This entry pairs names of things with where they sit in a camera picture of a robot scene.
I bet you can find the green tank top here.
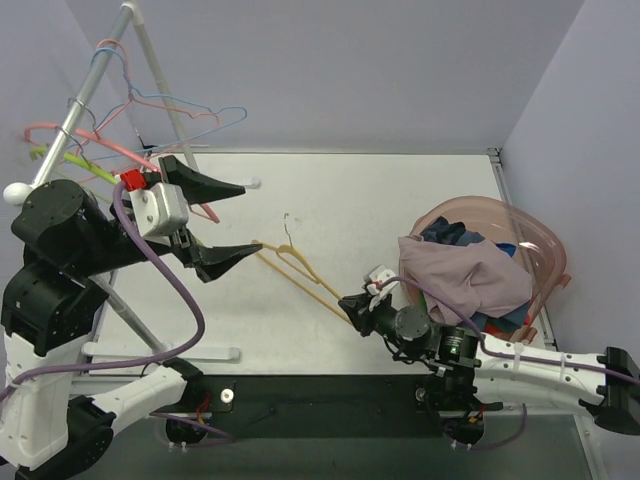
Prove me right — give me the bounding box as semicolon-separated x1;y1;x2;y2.
420;293;429;313

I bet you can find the yellow plastic hanger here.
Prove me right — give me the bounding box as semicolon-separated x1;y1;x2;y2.
252;212;350;324

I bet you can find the dark grey-blue tank top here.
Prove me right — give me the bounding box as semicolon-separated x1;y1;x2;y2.
419;216;530;334

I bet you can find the mauve pink tank top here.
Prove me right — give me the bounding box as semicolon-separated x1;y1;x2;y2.
398;236;533;325

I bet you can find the pink plastic hanger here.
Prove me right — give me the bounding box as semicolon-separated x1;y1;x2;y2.
23;122;220;224

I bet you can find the pink wire hanger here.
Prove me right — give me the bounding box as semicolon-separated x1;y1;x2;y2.
74;38;221;151

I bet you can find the blue tank top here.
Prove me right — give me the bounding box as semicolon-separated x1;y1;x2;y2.
496;242;517;258

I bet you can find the lime green hanger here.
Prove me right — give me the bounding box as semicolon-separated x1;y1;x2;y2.
29;146;118;185

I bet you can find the light blue wire hanger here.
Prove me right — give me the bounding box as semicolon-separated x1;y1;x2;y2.
75;38;248;170

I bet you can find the red tank top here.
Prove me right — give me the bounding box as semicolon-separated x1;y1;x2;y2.
485;325;513;341

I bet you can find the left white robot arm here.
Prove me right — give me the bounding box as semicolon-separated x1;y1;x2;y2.
1;156;258;479

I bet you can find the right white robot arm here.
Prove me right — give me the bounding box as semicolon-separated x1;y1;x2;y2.
338;293;639;436

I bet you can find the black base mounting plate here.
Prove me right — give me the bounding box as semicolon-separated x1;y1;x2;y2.
164;375;503;443

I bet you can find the silver clothes rack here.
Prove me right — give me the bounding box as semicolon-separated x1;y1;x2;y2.
1;1;245;365

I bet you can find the pink translucent plastic basin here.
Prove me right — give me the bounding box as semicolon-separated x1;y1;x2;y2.
410;196;571;343

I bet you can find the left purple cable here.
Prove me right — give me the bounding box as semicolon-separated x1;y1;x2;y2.
0;187;236;446

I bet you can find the purple cable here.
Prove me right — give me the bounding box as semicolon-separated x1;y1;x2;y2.
0;187;236;446
379;275;616;451

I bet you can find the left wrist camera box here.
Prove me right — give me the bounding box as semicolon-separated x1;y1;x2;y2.
119;170;189;239

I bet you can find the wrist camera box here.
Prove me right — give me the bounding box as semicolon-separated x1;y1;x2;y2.
364;265;399;311
119;170;189;239

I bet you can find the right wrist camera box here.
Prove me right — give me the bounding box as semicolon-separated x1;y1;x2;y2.
364;265;399;311

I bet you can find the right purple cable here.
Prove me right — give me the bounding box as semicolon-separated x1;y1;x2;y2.
379;275;616;451

